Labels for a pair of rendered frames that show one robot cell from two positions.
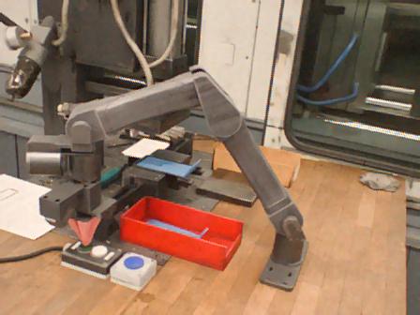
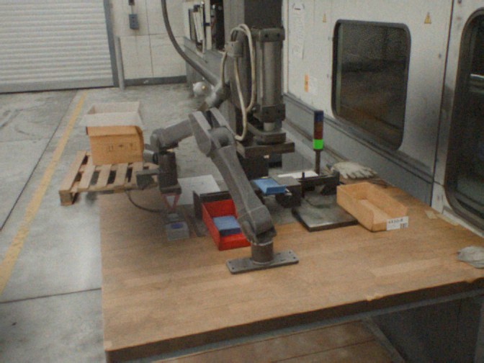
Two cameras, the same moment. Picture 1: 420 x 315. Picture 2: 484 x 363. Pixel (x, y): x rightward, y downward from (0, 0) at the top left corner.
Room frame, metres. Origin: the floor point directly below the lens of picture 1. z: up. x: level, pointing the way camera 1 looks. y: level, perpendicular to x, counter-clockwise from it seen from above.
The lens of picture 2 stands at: (0.13, -1.20, 1.60)
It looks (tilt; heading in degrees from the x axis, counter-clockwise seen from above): 21 degrees down; 56
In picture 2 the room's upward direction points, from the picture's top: 2 degrees counter-clockwise
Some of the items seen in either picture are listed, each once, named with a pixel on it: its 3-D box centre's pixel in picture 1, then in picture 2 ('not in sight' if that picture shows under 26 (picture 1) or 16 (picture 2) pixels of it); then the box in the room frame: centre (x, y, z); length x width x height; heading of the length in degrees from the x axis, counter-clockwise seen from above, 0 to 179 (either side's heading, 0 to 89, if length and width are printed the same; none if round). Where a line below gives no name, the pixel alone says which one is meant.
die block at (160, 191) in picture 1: (157, 179); (270, 195); (1.16, 0.14, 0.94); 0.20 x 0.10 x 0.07; 161
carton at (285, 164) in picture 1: (256, 162); (370, 206); (1.37, -0.14, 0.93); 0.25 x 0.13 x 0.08; 71
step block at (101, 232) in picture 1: (106, 215); (202, 202); (0.92, 0.22, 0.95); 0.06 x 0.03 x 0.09; 161
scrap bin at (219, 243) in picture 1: (181, 231); (227, 222); (0.91, 0.05, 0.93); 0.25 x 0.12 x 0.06; 71
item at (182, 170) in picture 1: (169, 162); (269, 183); (1.13, 0.11, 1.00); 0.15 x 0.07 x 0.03; 71
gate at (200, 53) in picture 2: not in sight; (196, 29); (3.98, 5.54, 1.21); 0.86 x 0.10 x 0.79; 68
